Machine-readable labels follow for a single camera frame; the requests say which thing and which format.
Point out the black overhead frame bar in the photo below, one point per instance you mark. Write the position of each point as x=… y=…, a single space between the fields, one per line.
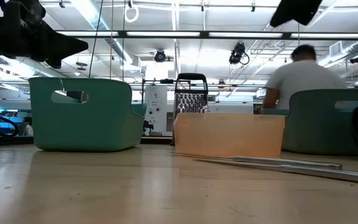
x=122 y=34

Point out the orange translucent plastic container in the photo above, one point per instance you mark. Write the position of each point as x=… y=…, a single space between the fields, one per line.
x=228 y=137

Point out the round black ceiling camera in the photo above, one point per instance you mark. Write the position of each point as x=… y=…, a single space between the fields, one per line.
x=160 y=56

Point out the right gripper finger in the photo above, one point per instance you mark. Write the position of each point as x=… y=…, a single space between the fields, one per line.
x=294 y=11

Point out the black hanging camera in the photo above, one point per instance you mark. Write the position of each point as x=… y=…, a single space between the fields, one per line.
x=237 y=53

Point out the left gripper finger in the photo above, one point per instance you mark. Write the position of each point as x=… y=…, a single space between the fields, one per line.
x=54 y=63
x=61 y=46

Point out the metal box grater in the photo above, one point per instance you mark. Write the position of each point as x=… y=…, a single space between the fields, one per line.
x=191 y=102

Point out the black dome ceiling camera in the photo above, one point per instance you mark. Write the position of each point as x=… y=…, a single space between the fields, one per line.
x=357 y=59

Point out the silver ceiling duct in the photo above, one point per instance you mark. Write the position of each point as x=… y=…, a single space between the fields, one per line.
x=117 y=46

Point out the white machine cabinet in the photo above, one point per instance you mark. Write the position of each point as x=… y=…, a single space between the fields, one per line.
x=157 y=105

